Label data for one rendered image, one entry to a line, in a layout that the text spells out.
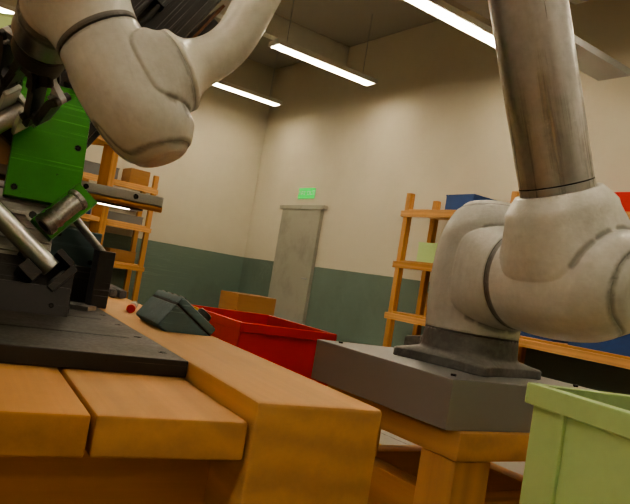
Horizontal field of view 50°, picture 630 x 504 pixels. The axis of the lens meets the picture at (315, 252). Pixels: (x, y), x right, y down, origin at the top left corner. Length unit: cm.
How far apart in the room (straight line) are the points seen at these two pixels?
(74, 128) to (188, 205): 998
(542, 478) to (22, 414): 42
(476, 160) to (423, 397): 709
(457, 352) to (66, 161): 71
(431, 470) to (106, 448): 52
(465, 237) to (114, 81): 58
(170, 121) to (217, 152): 1066
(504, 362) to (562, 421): 52
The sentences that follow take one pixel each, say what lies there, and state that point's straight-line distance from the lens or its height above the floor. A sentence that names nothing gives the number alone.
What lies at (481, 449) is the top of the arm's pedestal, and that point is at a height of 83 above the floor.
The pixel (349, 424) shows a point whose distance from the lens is 67.
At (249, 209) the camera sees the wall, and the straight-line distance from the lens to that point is 1170.
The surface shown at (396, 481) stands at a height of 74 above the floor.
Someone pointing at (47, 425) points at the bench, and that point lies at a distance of 58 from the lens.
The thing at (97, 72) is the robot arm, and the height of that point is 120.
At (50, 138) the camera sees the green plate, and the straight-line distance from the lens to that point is 121.
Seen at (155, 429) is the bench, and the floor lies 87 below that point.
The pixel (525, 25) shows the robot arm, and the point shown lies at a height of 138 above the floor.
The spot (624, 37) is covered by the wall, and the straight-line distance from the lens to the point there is 738.
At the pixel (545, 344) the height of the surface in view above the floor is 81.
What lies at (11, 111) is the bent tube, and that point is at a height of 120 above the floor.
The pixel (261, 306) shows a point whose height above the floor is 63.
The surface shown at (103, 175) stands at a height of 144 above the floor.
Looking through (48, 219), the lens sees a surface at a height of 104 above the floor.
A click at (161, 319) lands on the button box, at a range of 109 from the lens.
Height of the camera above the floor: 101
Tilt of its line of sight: 3 degrees up
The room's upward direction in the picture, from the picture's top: 9 degrees clockwise
